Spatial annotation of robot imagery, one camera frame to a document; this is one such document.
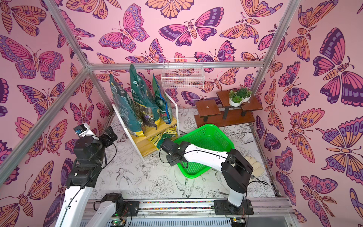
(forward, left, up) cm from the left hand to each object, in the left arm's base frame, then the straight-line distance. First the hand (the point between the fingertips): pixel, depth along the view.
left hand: (105, 128), depth 69 cm
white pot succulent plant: (+25, -71, -2) cm, 75 cm away
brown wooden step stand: (+24, -56, -16) cm, 63 cm away
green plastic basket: (+15, -56, -30) cm, 65 cm away
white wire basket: (+45, -38, +3) cm, 59 cm away
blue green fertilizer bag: (+12, -29, +3) cm, 31 cm away
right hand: (-5, -31, -24) cm, 39 cm away
